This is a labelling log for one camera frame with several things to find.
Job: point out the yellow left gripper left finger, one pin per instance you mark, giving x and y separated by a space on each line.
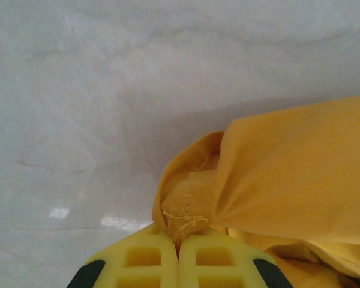
168 264

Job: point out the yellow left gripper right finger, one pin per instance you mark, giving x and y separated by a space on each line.
187 264

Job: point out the yellow t-shirt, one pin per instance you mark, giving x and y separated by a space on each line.
288 180

